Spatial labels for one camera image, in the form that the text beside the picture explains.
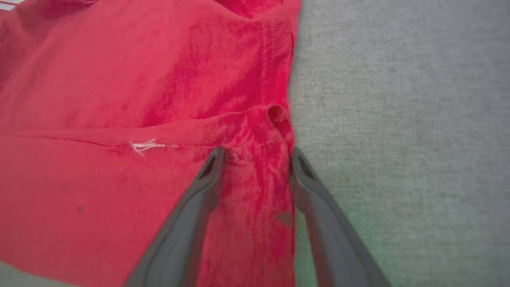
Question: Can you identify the red and white garment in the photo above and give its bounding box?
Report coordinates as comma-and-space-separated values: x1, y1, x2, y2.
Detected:
0, 0, 302, 287

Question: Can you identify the grey fabric sofa seat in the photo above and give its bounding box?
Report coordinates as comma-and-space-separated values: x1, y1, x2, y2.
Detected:
0, 0, 510, 287

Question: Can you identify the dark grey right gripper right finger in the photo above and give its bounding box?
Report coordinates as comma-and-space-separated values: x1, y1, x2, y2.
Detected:
290, 147, 393, 287

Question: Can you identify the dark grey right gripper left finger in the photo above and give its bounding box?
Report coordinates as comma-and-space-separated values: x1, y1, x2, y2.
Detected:
124, 146, 226, 287

